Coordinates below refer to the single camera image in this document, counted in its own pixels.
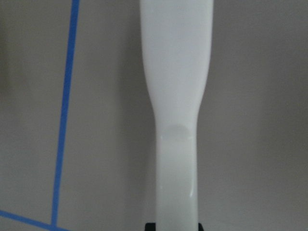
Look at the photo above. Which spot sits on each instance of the beige hand brush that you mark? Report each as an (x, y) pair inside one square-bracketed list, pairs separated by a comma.
[(176, 37)]

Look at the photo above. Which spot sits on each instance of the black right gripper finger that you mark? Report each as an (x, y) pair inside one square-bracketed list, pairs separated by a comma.
[(150, 226)]

